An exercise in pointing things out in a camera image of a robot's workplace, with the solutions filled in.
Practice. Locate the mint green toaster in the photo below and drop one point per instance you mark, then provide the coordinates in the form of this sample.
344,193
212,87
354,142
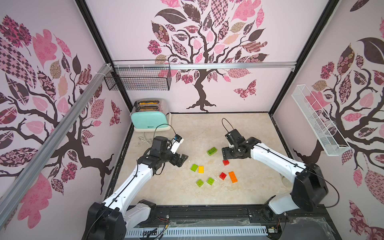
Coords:
151,114

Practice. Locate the aluminium rail left wall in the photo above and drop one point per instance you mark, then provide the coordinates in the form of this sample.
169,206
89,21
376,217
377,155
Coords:
23,182

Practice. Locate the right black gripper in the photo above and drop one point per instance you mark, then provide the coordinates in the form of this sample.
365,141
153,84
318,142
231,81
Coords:
227,153

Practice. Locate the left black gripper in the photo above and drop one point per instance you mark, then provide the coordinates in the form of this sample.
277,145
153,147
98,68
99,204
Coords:
180,161

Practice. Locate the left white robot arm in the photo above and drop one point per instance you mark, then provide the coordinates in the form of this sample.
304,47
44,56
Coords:
113,218

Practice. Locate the long green lego brick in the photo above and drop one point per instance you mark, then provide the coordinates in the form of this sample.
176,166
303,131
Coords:
212,151

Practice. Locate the black wire basket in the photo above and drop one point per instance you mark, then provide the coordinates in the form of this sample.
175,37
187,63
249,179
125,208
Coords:
140,75

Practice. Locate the yellow lego brick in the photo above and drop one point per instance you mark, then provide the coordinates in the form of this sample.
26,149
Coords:
201,169

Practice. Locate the white slotted cable duct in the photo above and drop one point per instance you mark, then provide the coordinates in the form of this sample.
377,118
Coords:
196,232

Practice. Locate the small green lego brick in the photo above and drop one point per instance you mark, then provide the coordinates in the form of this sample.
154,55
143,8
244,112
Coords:
194,167

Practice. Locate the green lego brick lower right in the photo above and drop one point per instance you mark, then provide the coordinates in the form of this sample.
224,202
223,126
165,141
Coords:
210,181

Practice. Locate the orange lego brick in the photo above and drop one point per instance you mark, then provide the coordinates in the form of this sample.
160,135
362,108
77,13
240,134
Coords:
233,177

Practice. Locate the aluminium rail back wall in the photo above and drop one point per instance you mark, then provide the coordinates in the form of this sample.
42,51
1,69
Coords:
199,66

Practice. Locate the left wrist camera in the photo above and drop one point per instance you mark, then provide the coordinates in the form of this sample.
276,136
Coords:
175,143

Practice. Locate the red lego brick lower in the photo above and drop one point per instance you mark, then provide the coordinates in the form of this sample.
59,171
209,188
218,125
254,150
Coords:
223,176

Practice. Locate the aluminium rail wall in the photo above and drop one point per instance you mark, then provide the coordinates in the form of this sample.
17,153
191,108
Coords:
199,66
23,182

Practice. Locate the green lego brick lower left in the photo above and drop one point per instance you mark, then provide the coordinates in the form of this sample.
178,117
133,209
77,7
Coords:
199,183

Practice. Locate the white wire basket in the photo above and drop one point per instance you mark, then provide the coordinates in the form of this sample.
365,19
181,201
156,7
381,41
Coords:
313,106

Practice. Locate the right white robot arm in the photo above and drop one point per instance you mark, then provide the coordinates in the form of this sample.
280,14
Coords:
309,188

